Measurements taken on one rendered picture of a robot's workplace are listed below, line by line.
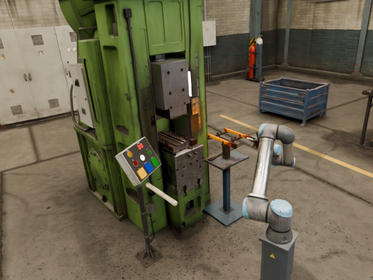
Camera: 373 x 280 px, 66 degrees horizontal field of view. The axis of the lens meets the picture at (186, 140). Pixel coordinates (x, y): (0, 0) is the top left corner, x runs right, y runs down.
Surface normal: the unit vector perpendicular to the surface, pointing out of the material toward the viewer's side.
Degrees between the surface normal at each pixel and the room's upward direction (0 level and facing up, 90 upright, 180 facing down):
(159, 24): 90
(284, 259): 90
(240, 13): 90
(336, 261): 0
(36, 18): 89
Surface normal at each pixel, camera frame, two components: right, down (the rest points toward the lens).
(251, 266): -0.07, -0.92
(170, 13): 0.65, 0.26
